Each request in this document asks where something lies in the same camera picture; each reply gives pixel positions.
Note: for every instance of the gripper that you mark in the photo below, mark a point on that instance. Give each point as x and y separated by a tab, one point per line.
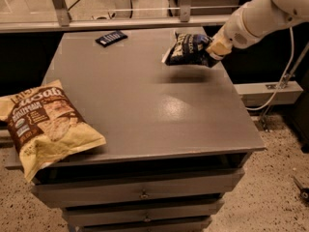
234	32

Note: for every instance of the blue Kettle chip bag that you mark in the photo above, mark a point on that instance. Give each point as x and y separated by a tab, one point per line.
190	49

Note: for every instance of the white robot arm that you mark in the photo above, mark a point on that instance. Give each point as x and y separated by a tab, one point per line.
254	20

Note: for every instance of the dark blue rxbar wrapper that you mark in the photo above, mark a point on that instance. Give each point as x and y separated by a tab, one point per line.
111	38

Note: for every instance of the yellow brown chip bag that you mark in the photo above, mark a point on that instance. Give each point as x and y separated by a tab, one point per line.
46	127

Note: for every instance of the grey floor box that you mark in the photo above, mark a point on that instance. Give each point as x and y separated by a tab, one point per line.
257	94

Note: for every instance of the grey drawer cabinet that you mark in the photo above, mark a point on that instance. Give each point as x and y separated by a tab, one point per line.
156	119

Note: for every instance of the top grey drawer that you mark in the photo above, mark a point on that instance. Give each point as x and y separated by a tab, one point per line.
138	189

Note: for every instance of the grey drawer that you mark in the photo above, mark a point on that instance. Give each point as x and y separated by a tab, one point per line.
154	211
187	224
138	189

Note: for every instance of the black caster wheel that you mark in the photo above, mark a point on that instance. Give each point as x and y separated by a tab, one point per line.
304	192

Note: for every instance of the bottom grey drawer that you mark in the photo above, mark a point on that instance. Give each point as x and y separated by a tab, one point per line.
187	224

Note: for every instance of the middle grey drawer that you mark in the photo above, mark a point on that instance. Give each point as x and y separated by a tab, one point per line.
154	211

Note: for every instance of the metal railing frame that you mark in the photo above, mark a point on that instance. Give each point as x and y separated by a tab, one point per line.
21	16

